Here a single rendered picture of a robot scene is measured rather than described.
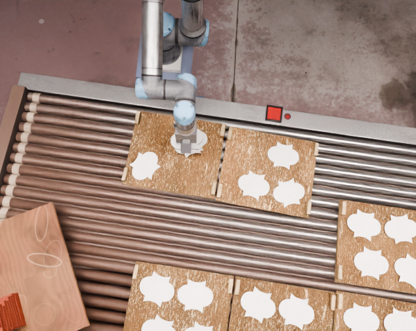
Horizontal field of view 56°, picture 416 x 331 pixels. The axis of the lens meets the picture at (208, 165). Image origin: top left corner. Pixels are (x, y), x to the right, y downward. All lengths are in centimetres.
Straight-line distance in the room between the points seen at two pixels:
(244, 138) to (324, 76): 143
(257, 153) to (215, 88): 122
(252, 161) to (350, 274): 63
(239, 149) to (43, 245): 90
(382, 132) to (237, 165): 70
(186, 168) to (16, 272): 79
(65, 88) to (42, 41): 135
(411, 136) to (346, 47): 139
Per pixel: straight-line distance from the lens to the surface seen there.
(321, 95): 303
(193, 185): 172
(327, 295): 177
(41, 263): 169
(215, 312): 169
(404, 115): 320
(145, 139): 179
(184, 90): 143
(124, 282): 173
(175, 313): 169
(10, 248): 174
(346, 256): 179
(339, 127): 193
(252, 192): 172
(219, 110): 185
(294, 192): 175
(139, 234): 173
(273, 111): 186
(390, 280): 186
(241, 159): 176
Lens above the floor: 262
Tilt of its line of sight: 75 degrees down
